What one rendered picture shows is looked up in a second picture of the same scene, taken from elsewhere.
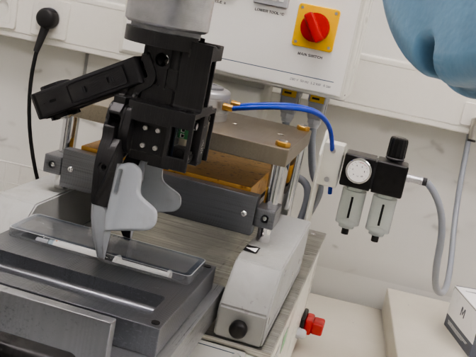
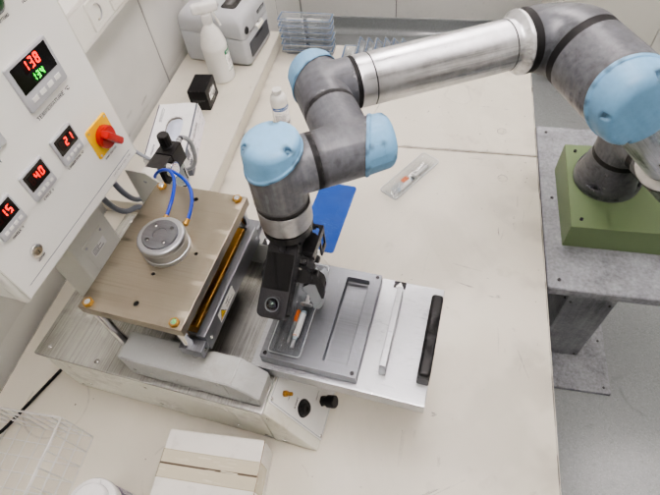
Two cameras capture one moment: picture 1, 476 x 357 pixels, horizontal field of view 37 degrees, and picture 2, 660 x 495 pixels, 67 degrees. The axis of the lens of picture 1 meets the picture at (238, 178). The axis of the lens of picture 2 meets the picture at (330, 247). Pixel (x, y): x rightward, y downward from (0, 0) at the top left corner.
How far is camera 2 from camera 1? 0.89 m
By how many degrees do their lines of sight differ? 73
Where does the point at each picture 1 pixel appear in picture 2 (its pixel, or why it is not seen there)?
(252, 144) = (239, 215)
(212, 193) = (247, 249)
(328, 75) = (125, 149)
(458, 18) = (638, 137)
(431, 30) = (631, 139)
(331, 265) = not seen: hidden behind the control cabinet
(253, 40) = (84, 185)
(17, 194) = (226, 373)
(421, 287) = not seen: hidden behind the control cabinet
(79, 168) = (213, 330)
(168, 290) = (340, 276)
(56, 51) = not seen: outside the picture
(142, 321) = (377, 282)
